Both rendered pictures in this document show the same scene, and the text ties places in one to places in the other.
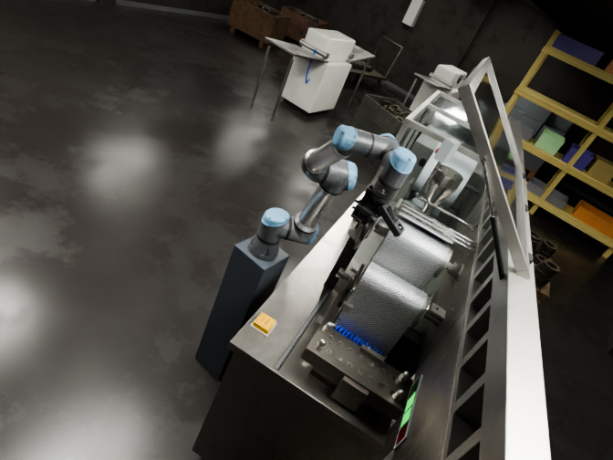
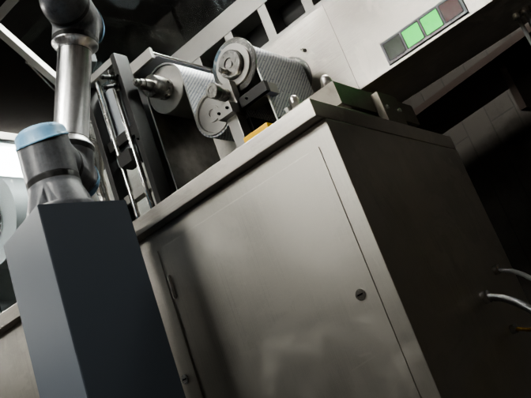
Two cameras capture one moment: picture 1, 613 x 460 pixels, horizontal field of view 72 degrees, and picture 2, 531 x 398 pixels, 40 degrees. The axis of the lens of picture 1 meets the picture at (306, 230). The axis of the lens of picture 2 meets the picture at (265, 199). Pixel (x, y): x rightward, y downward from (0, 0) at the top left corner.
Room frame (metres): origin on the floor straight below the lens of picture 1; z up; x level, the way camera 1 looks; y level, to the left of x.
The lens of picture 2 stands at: (0.70, 1.33, 0.32)
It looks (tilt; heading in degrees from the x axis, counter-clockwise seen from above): 18 degrees up; 293
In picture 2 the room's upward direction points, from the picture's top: 20 degrees counter-clockwise
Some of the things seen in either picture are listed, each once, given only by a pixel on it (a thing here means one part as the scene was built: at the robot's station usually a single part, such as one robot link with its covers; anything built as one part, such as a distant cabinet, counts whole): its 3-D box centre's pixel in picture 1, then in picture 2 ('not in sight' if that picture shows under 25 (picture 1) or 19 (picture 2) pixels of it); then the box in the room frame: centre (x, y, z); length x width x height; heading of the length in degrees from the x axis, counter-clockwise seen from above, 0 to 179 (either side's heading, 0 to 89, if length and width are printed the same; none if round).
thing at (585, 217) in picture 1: (582, 143); not in sight; (6.83, -3.16, 1.21); 2.59 x 0.69 x 2.42; 67
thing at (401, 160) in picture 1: (397, 167); not in sight; (1.23, -0.17, 1.72); 0.09 x 0.08 x 0.11; 23
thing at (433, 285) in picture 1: (448, 245); not in sight; (2.30, -0.82, 1.02); 2.24 x 0.04 x 0.24; 169
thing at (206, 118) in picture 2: not in sight; (242, 119); (1.41, -0.41, 1.18); 0.26 x 0.12 x 0.12; 79
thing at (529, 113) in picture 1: (524, 132); not in sight; (9.11, -3.16, 0.62); 1.25 x 0.84 x 1.24; 67
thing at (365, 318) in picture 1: (369, 324); (295, 104); (1.24, -0.37, 1.11); 0.23 x 0.01 x 0.18; 79
